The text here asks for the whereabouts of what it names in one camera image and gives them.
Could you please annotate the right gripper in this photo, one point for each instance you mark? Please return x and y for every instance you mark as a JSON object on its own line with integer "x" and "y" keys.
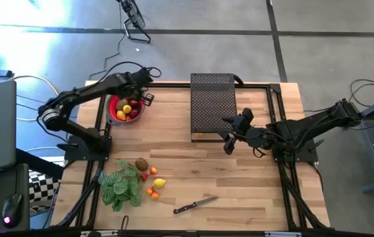
{"x": 244, "y": 131}

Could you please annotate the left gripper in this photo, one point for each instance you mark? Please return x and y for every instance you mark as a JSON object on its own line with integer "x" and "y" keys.
{"x": 137, "y": 82}

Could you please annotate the yellow lemon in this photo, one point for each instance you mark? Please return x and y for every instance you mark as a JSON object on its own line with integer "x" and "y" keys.
{"x": 121, "y": 115}
{"x": 127, "y": 109}
{"x": 159, "y": 183}

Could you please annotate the orange peach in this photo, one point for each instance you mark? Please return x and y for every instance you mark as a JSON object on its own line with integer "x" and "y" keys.
{"x": 153, "y": 170}
{"x": 155, "y": 195}
{"x": 128, "y": 118}
{"x": 149, "y": 191}

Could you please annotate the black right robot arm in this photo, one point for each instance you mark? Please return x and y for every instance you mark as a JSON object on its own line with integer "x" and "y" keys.
{"x": 322, "y": 120}

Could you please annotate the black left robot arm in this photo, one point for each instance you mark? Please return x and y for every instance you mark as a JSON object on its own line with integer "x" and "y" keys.
{"x": 75, "y": 95}

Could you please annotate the black perforated metal shelf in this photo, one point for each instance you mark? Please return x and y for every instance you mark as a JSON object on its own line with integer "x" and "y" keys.
{"x": 212, "y": 102}

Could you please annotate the red collapsible bowl grey rim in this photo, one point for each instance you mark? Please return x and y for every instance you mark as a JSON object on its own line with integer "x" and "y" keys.
{"x": 110, "y": 108}

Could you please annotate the black floor fan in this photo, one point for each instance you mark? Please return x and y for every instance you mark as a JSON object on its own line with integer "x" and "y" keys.
{"x": 136, "y": 14}

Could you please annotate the red strawberry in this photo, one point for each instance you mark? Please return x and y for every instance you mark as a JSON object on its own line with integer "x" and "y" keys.
{"x": 144, "y": 177}

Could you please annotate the green striped artificial plant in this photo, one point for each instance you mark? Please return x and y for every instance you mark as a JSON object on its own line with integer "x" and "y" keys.
{"x": 119, "y": 187}

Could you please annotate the white label strip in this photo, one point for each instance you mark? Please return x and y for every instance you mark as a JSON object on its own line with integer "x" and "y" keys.
{"x": 103, "y": 234}
{"x": 282, "y": 234}

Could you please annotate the black white checkerboard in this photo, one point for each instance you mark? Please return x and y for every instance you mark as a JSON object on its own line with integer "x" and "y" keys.
{"x": 42, "y": 189}

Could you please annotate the black computer mouse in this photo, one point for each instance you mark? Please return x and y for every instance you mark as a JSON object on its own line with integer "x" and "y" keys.
{"x": 12, "y": 210}

